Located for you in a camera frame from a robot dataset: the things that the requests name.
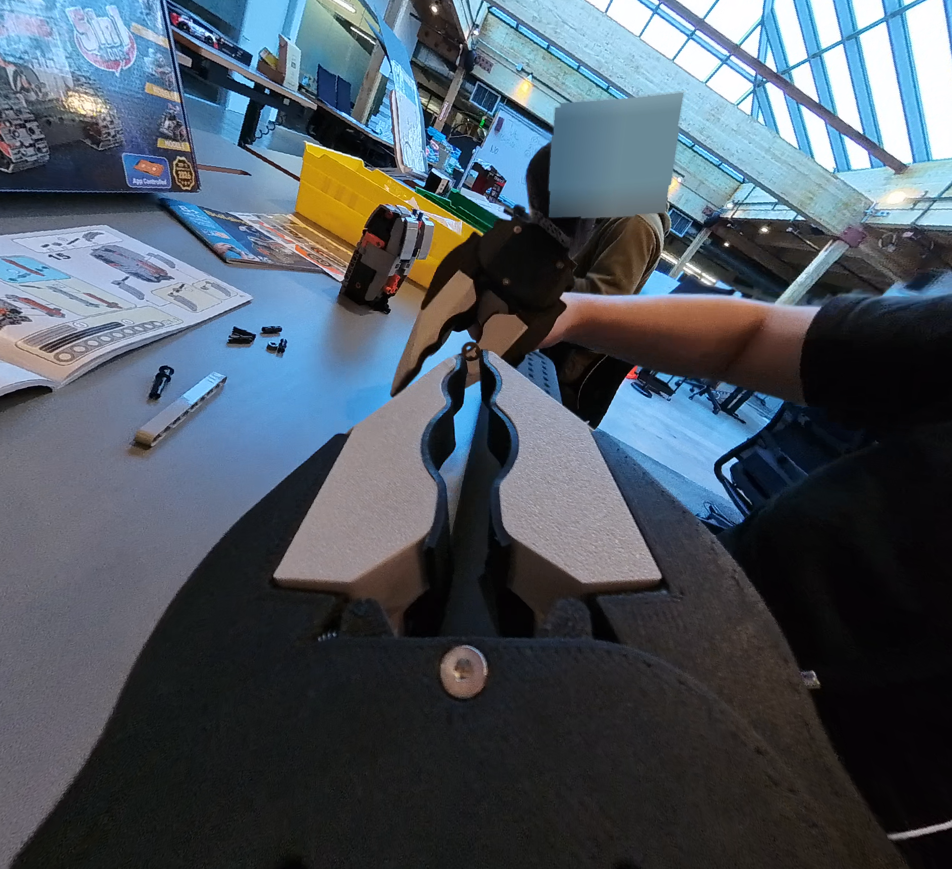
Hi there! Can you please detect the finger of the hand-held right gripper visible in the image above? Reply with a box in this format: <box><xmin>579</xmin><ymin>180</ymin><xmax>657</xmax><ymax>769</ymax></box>
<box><xmin>475</xmin><ymin>291</ymin><xmax>549</xmax><ymax>364</ymax></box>
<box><xmin>390</xmin><ymin>265</ymin><xmax>478</xmax><ymax>397</ymax></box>

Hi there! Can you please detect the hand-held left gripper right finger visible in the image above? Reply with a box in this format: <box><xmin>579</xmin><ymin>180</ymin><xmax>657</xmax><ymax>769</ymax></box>
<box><xmin>479</xmin><ymin>350</ymin><xmax>663</xmax><ymax>638</ymax></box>

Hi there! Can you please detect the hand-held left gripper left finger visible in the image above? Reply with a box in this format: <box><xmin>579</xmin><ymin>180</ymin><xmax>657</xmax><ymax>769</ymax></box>
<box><xmin>275</xmin><ymin>354</ymin><xmax>467</xmax><ymax>638</ymax></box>

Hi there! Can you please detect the person's right forearm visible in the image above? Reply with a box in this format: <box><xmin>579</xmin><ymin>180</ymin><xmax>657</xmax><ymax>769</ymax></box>
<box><xmin>539</xmin><ymin>292</ymin><xmax>819</xmax><ymax>405</ymax></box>

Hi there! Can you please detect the grey desk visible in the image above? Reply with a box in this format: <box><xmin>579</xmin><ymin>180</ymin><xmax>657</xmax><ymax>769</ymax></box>
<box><xmin>0</xmin><ymin>128</ymin><xmax>566</xmax><ymax>848</ymax></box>

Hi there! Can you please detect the toy robot body model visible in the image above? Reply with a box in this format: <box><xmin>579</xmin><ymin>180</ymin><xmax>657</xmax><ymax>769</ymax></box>
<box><xmin>338</xmin><ymin>203</ymin><xmax>436</xmax><ymax>314</ymax></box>

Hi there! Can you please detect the green plastic bin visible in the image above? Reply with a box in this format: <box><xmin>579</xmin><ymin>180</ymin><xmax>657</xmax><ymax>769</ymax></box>
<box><xmin>420</xmin><ymin>186</ymin><xmax>514</xmax><ymax>234</ymax></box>

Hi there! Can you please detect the whiteboard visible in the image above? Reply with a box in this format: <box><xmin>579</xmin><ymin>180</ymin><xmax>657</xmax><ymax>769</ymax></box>
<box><xmin>476</xmin><ymin>103</ymin><xmax>555</xmax><ymax>209</ymax></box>

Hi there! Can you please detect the white orange leaflet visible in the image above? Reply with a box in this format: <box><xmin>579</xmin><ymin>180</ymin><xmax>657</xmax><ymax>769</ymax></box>
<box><xmin>238</xmin><ymin>212</ymin><xmax>358</xmax><ymax>284</ymax></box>

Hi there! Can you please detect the yellow plastic bin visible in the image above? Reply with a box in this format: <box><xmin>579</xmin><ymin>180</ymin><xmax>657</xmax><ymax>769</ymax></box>
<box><xmin>295</xmin><ymin>142</ymin><xmax>484</xmax><ymax>290</ymax></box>

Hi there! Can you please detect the white printed board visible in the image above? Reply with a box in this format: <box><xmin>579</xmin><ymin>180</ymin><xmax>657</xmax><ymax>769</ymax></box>
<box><xmin>388</xmin><ymin>58</ymin><xmax>431</xmax><ymax>178</ymax></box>

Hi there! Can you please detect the light grey long beam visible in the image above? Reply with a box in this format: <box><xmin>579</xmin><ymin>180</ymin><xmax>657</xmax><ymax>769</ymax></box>
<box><xmin>134</xmin><ymin>372</ymin><xmax>228</xmax><ymax>448</ymax></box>

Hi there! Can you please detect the black office chair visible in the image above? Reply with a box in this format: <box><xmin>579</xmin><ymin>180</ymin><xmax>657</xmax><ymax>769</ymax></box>
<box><xmin>713</xmin><ymin>400</ymin><xmax>864</xmax><ymax>524</ymax></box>

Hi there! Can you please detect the blue cover booklet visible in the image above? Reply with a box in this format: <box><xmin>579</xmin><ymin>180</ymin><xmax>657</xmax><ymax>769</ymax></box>
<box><xmin>160</xmin><ymin>198</ymin><xmax>321</xmax><ymax>267</ymax></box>

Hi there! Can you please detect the cardboard box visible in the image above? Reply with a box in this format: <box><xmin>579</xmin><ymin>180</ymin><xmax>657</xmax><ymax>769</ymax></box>
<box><xmin>256</xmin><ymin>34</ymin><xmax>302</xmax><ymax>89</ymax></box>

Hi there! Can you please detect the open instruction booklet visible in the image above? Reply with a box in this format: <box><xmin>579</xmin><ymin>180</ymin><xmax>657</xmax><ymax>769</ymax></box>
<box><xmin>0</xmin><ymin>224</ymin><xmax>254</xmax><ymax>397</ymax></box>

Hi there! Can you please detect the black car picture box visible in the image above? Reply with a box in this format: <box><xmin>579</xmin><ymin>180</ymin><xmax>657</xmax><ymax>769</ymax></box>
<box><xmin>167</xmin><ymin>0</ymin><xmax>254</xmax><ymax>66</ymax></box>

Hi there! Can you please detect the blue toy robot box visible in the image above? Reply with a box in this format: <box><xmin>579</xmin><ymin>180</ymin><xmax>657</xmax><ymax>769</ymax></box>
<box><xmin>0</xmin><ymin>0</ymin><xmax>202</xmax><ymax>194</ymax></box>

